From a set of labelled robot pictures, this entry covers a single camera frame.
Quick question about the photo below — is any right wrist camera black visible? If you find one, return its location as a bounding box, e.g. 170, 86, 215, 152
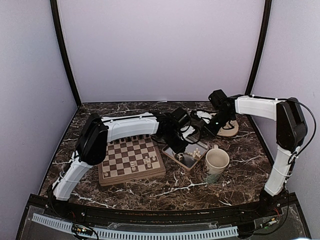
208, 89, 227, 110

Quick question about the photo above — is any black frame post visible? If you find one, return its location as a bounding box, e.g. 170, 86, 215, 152
49, 0, 82, 108
241, 0, 273, 106

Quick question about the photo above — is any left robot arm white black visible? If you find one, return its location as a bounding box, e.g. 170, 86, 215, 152
47, 108, 190, 218

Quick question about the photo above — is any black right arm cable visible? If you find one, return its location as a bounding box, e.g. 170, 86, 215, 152
287, 97, 316, 166

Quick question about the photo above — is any wooden chess board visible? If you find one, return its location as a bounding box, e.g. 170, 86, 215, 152
98, 134, 166, 187

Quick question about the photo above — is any beige decorated ceramic plate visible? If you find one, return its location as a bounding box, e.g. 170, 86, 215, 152
217, 120, 239, 137

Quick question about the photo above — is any black front rail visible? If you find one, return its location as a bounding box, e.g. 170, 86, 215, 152
24, 192, 298, 226

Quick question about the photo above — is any white slotted cable duct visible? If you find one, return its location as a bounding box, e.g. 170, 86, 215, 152
31, 213, 239, 240

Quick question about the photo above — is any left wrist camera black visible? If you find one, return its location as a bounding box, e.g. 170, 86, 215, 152
171, 107, 191, 128

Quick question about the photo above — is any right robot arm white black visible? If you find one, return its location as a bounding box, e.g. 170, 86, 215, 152
191, 91, 308, 197

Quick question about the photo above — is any left black frame post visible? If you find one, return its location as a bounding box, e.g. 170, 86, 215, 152
49, 0, 82, 108

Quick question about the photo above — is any metal tray wood rim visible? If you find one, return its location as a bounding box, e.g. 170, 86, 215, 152
162, 142, 209, 170

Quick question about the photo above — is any white chess piece pair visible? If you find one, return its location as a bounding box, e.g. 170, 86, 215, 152
144, 156, 150, 164

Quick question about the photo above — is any right black frame post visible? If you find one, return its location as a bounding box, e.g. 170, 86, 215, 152
241, 0, 273, 106

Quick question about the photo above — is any ceramic mug shell print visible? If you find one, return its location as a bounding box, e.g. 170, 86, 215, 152
202, 144, 230, 184

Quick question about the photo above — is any white chess piece tall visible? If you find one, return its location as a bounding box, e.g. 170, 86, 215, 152
130, 161, 137, 172

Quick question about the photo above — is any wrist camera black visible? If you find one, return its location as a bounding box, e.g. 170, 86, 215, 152
171, 107, 191, 128
208, 89, 227, 110

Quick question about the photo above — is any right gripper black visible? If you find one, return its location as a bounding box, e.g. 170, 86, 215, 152
199, 110, 235, 139

